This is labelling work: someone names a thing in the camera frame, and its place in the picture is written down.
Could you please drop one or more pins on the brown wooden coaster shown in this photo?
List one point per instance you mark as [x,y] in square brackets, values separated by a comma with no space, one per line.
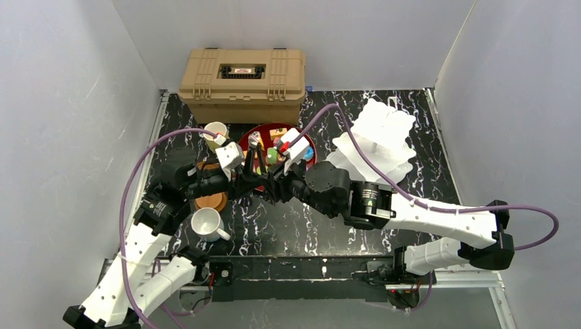
[206,168]

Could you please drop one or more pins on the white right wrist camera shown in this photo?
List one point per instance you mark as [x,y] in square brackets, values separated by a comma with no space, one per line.
[293,146]

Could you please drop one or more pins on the light wooden coaster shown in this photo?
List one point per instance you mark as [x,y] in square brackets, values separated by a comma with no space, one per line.
[217,201]

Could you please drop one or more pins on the blue frosted donut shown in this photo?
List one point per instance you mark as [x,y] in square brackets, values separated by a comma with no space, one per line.
[309,154]

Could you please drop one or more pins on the yellow rectangular cake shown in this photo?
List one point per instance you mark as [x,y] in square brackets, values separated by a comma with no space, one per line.
[277,133]

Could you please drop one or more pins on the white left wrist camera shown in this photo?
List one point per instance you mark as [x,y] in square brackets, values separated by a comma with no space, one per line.
[229,155]

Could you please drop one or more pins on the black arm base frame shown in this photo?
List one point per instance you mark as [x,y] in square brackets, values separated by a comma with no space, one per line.
[369,278]

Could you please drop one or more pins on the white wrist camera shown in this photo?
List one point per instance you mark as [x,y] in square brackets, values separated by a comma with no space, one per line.
[293,146]
[229,155]

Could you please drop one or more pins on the round red tray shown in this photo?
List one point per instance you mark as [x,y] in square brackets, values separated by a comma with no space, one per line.
[267,142]

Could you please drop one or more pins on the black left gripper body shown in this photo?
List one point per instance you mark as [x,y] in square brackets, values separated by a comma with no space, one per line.
[238,176]

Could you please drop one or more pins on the white three-tier cake stand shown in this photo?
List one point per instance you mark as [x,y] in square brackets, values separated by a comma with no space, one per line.
[380,130]

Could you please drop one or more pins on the black tongs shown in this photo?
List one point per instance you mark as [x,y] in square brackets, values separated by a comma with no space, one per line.
[255,163]

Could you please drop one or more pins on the tan plastic toolbox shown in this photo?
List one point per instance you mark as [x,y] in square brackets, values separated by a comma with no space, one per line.
[244,86]

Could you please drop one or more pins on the pale yellow mug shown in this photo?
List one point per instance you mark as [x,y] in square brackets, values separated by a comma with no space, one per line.
[217,129]

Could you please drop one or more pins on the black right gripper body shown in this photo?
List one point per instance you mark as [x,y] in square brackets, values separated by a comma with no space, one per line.
[278,182]

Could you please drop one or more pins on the yellow triangular cake slice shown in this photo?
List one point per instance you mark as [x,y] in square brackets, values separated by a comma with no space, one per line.
[255,139]

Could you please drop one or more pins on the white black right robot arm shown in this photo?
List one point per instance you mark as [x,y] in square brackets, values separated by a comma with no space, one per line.
[467,236]

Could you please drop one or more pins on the white mug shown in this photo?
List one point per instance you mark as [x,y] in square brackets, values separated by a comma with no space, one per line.
[208,225]

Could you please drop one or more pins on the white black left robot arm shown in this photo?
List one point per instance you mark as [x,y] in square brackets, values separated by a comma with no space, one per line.
[120,299]

